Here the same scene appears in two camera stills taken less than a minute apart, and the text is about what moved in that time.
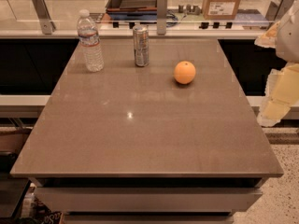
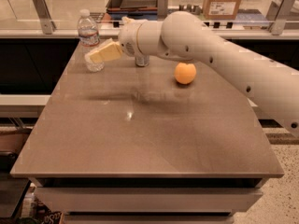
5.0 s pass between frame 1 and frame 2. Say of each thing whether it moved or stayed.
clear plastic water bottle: stayed
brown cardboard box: stayed
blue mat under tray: stayed
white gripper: moved
